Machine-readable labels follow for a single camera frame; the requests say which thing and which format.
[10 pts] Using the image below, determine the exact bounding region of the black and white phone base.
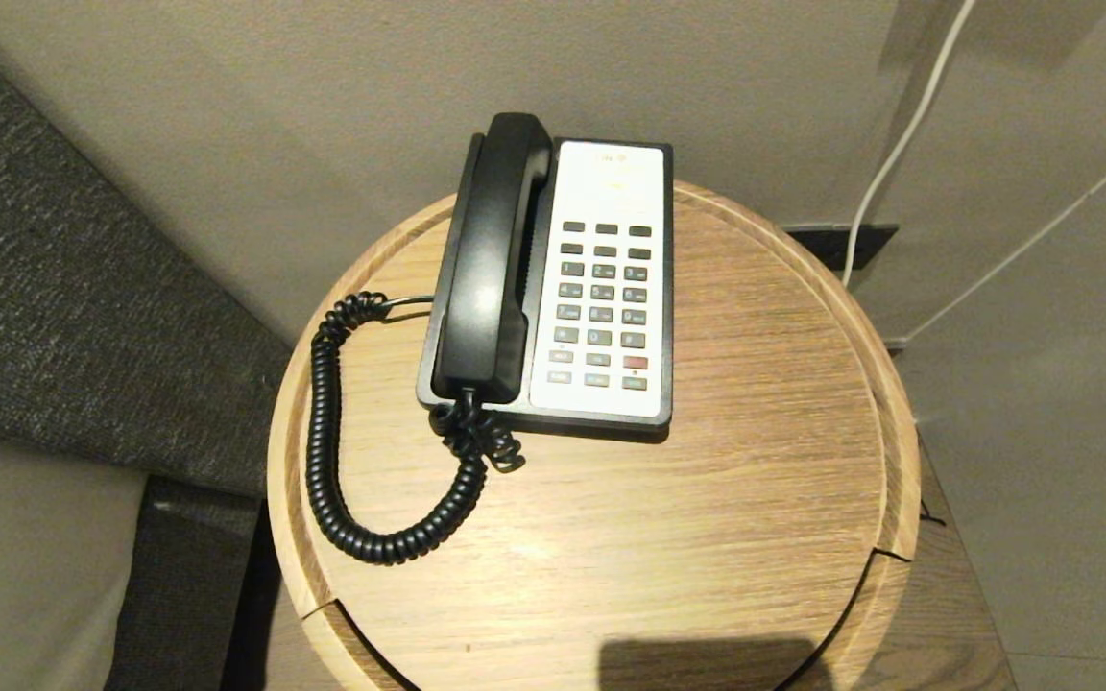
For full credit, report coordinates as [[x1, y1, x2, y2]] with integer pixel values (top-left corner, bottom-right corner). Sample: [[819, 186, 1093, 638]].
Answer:
[[416, 132, 675, 433]]

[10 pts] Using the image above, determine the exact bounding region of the black phone handset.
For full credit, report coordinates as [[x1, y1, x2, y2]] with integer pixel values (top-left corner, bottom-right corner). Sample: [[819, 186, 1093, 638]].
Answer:
[[431, 112, 554, 405]]

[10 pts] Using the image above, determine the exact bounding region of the round wooden side table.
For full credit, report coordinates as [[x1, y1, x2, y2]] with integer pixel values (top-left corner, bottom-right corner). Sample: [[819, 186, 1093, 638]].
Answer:
[[267, 179, 923, 691]]

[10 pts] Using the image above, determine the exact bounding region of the grey fabric headboard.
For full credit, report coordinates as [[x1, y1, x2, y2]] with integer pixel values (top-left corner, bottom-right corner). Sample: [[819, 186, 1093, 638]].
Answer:
[[0, 19, 295, 691]]

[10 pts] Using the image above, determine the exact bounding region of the beige bed sheet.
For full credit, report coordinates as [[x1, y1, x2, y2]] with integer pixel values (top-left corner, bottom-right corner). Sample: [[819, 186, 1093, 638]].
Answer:
[[0, 425, 149, 691]]

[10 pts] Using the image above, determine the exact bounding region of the black coiled phone cord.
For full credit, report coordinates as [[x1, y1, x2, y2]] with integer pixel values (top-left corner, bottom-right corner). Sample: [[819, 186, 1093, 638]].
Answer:
[[306, 292, 526, 565]]

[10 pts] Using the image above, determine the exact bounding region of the black wall socket plate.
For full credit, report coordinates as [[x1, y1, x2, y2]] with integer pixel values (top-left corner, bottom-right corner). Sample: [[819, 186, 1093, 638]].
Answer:
[[783, 223, 900, 273]]

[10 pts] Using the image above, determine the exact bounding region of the white cable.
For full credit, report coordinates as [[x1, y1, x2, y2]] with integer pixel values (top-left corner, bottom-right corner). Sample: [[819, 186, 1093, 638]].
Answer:
[[841, 0, 978, 289]]

